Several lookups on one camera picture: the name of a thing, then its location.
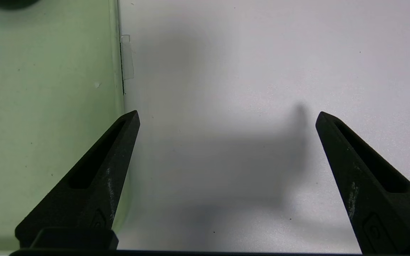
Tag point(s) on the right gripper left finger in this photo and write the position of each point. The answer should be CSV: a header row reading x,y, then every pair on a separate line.
x,y
94,192

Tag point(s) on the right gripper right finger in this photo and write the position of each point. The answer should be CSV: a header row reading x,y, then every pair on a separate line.
x,y
379,206

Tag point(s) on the light green plastic tray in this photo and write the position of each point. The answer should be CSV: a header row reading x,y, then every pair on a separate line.
x,y
41,106

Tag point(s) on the clear adhesive tape strip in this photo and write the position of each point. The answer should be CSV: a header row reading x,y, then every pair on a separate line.
x,y
127,57

